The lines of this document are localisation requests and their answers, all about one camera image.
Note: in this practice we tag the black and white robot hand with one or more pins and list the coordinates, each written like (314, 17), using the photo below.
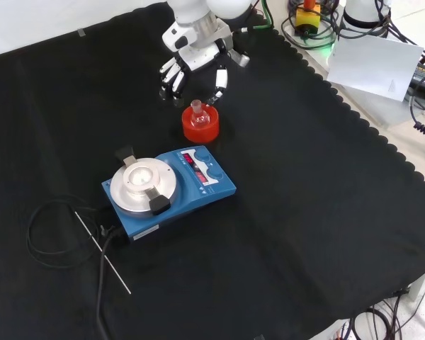
(198, 58)

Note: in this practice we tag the clear round-bottom flask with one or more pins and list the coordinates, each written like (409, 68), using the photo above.
(199, 121)

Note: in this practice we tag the yellow stop button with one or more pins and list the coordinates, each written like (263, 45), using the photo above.
(308, 17)

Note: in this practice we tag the clear cloth clip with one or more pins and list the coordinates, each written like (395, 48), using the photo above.
(81, 32)

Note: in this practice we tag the blue base heater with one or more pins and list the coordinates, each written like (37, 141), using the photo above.
(212, 191)

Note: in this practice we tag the pale board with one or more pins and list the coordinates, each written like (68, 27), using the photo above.
(372, 67)

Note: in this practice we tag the black table cloth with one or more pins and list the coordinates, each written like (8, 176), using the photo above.
(304, 198)

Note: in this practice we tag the thin metal probe rod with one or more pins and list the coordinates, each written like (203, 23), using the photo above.
(102, 252)

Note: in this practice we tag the white table leg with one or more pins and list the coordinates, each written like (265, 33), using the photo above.
(419, 285)

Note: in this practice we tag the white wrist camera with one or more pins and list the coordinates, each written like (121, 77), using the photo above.
(171, 35)

